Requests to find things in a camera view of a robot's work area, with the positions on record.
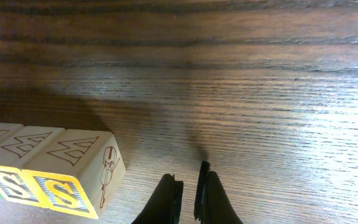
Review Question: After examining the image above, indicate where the yellow S block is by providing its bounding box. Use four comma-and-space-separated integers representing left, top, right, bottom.
0, 126, 64, 208
22, 129, 126, 219

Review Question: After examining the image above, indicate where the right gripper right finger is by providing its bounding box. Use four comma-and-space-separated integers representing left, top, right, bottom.
194, 161, 242, 224

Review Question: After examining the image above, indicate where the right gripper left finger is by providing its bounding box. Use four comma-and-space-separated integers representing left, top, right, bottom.
132, 174, 183, 224

